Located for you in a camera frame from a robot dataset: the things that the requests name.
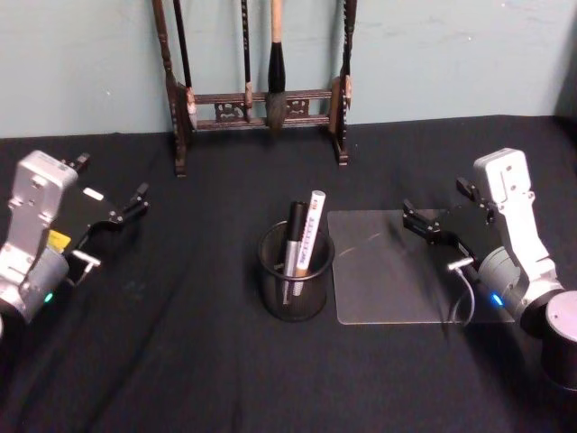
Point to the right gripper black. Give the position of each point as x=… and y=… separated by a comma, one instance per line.
x=475, y=232

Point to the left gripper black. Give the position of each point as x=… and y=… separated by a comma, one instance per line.
x=85, y=209

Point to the dark wooden brush rack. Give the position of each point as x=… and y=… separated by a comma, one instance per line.
x=180, y=135

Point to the clear plastic sheet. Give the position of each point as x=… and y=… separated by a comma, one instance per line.
x=387, y=279

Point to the white marker pen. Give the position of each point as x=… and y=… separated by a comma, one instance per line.
x=312, y=225

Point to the dark brush, brown head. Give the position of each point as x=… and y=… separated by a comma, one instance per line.
x=334, y=106

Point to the black and silver marker pen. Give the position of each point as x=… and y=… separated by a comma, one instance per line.
x=295, y=225

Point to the thin dark brush, pale tip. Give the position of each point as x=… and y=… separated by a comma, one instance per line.
x=182, y=49

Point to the black mesh pen cup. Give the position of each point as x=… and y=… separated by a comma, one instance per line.
x=295, y=300

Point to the thin dark brush, brown ferrule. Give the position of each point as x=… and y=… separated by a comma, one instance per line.
x=246, y=54

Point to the black table cloth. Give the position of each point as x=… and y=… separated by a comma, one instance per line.
x=180, y=370

